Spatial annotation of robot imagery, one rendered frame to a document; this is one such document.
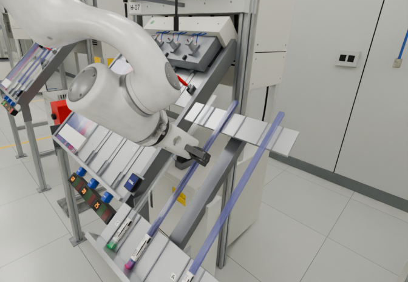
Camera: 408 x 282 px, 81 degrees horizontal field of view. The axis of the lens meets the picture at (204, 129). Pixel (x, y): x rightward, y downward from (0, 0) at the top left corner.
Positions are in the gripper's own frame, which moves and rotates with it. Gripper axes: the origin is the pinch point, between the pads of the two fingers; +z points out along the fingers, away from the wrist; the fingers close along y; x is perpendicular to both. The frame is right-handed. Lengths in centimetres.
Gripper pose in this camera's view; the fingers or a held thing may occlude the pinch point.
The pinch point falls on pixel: (191, 153)
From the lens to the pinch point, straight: 60.2
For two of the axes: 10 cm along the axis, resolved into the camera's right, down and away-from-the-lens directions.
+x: -4.6, 8.7, -1.7
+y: -7.5, -2.8, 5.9
